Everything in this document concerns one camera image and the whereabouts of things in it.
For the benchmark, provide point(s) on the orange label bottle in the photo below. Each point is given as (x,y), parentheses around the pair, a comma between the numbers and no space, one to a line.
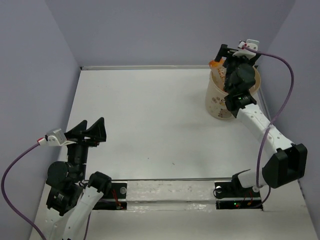
(218,72)

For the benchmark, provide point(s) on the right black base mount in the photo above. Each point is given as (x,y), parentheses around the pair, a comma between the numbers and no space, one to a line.
(228,198)

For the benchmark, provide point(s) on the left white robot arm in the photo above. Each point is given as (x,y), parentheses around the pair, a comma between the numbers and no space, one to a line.
(69,203)

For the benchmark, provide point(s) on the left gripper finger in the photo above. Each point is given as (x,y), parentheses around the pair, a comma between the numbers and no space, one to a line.
(76,133)
(97,132)

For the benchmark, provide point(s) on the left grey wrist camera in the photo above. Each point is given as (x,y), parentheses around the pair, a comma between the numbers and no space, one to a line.
(55,138)

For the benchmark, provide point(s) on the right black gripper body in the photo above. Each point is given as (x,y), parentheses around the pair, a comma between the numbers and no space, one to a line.
(233,63)

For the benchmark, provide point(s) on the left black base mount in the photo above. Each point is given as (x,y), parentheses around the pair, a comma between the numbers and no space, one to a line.
(115,199)

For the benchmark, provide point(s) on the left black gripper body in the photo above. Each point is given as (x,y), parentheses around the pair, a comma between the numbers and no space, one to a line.
(79,151)

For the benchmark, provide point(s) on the beige capybara paper bin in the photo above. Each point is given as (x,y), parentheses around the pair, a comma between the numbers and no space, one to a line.
(215,101)

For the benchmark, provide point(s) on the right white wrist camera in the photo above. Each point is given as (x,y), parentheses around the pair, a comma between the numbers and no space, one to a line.
(248,44)

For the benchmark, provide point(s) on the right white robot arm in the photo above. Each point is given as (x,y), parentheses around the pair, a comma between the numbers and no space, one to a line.
(279,161)

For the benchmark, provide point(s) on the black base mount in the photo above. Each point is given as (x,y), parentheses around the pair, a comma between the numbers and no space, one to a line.
(115,199)
(228,198)

